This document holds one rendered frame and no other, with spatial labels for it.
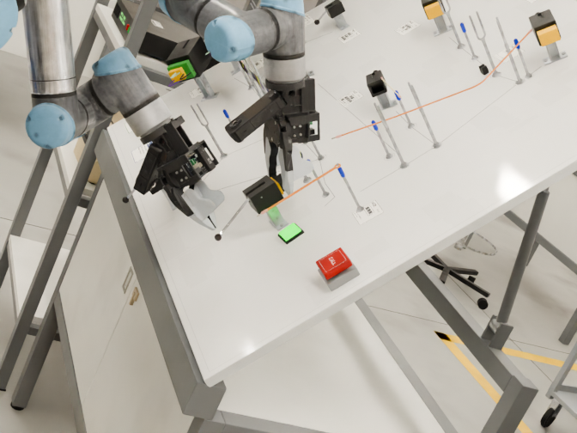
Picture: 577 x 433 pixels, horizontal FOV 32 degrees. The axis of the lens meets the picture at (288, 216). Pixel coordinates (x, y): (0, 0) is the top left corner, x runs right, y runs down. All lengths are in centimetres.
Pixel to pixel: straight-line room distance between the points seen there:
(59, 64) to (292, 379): 74
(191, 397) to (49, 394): 152
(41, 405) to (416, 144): 158
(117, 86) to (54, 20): 18
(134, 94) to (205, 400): 54
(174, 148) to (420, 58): 67
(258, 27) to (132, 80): 25
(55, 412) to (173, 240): 115
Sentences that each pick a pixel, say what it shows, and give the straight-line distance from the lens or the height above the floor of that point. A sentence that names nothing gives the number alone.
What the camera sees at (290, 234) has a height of 107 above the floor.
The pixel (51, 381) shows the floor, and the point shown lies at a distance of 323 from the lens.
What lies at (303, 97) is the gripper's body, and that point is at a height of 130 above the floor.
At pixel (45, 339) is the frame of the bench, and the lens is 293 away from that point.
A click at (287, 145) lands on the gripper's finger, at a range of 182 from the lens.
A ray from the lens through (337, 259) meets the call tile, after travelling 169.
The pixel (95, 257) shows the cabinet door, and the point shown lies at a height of 62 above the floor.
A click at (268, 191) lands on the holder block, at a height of 112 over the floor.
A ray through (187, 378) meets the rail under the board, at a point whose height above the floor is 85.
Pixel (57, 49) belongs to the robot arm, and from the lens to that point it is 171.
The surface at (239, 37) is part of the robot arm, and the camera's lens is 169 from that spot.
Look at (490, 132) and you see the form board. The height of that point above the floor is 138.
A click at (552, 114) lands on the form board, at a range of 188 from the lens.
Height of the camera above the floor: 163
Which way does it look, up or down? 17 degrees down
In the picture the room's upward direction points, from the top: 25 degrees clockwise
